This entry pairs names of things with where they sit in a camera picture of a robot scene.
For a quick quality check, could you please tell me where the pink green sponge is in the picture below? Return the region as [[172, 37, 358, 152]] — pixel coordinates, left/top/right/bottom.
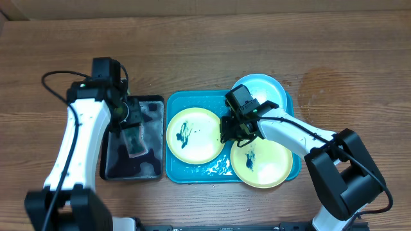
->
[[123, 125, 148, 158]]

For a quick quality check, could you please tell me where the yellow plate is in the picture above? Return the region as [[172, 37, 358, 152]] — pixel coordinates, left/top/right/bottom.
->
[[166, 107, 224, 165], [230, 138, 293, 189]]

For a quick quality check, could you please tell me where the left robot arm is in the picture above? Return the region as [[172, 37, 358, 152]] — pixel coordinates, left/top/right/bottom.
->
[[24, 57, 144, 231]]

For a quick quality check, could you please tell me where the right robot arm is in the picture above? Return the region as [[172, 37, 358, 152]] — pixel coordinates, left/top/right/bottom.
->
[[220, 84, 389, 230]]

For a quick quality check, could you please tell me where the teal plastic tray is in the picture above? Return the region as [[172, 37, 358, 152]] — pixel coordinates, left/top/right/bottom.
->
[[165, 89, 302, 184]]

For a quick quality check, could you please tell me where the black water tray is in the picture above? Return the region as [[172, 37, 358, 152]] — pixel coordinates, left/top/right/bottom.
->
[[100, 95, 164, 180]]

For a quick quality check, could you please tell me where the light blue plate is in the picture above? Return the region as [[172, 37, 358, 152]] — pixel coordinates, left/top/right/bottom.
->
[[232, 74, 287, 109]]

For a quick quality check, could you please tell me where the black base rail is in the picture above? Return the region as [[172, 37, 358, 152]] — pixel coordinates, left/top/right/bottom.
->
[[134, 221, 370, 231]]

